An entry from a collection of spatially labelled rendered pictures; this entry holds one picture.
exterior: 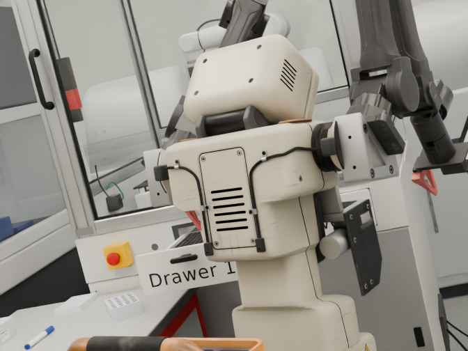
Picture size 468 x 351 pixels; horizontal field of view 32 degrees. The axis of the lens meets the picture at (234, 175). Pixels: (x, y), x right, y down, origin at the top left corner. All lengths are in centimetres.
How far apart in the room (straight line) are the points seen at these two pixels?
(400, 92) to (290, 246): 33
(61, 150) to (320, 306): 130
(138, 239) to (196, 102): 110
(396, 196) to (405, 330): 40
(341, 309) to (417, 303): 95
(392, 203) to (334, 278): 28
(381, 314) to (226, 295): 47
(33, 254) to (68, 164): 58
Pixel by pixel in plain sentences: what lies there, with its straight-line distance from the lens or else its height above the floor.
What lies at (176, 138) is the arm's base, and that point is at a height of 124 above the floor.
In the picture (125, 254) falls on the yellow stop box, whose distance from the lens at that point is 250.
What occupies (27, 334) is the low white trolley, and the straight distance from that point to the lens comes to 240.
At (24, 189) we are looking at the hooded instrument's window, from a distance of 311.
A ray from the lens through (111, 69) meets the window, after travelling 248.
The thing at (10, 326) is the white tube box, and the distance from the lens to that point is 242.
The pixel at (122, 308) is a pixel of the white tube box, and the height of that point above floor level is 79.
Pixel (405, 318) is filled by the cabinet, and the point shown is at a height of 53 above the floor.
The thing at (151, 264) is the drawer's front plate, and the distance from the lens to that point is 216.
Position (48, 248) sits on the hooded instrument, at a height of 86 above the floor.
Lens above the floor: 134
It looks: 7 degrees down
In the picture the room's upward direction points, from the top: 14 degrees counter-clockwise
